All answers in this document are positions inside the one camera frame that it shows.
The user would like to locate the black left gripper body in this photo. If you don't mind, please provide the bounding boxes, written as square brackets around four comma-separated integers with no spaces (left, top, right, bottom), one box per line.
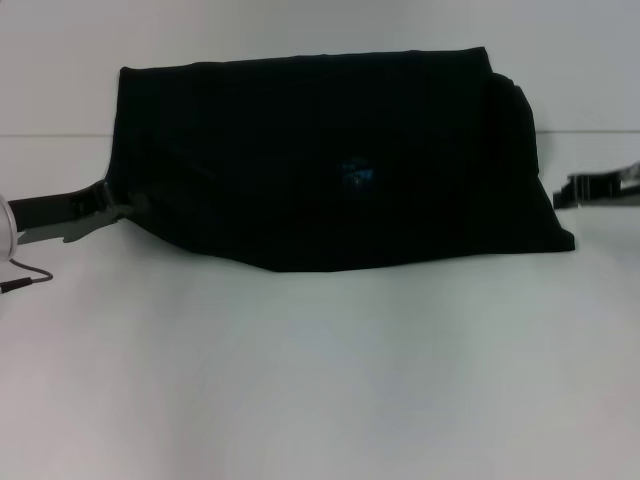
[7,179,121,246]

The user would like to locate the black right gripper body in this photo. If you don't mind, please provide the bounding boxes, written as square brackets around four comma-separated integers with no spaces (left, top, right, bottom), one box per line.
[621,160,640,207]

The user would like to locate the black shirt with FREE print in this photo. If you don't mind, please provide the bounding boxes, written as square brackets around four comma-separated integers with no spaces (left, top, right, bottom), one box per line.
[105,46,580,274]

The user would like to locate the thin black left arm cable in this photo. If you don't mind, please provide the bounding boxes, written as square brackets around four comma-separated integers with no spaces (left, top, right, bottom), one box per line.
[0,257,55,295]

